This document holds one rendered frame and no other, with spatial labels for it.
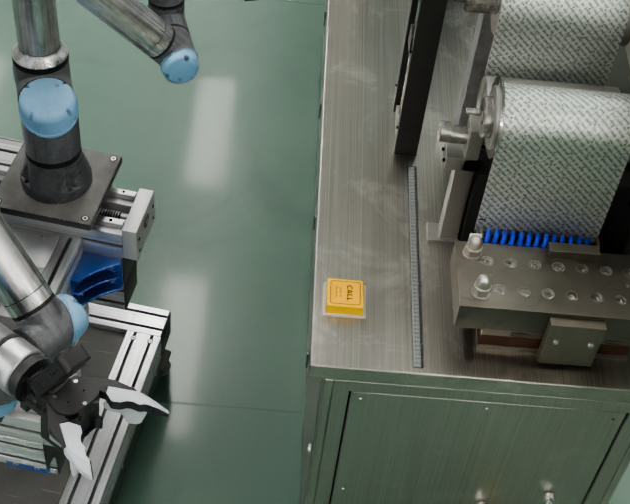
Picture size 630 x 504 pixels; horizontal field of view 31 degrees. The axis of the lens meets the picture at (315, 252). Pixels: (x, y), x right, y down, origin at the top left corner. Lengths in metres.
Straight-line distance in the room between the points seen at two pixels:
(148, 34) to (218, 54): 1.93
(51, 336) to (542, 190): 0.92
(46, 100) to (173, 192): 1.34
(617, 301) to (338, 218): 0.59
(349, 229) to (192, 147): 1.56
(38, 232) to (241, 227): 1.13
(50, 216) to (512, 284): 0.97
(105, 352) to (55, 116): 0.83
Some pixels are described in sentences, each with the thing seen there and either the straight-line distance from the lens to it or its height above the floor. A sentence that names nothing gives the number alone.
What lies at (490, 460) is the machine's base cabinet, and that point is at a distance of 2.33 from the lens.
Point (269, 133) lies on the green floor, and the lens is 3.84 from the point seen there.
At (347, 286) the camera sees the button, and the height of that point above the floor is 0.92.
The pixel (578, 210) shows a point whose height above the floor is 1.10.
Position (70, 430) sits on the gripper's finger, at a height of 1.25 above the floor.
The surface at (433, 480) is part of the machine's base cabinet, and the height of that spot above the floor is 0.54.
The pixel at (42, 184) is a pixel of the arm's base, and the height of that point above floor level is 0.86.
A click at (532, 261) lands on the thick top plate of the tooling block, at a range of 2.13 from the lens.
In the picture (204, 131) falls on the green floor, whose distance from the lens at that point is 3.84.
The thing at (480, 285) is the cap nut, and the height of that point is 1.06.
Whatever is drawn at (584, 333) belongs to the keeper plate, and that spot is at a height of 1.01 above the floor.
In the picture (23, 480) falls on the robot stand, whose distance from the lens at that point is 2.75.
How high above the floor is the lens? 2.54
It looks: 47 degrees down
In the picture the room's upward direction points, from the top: 7 degrees clockwise
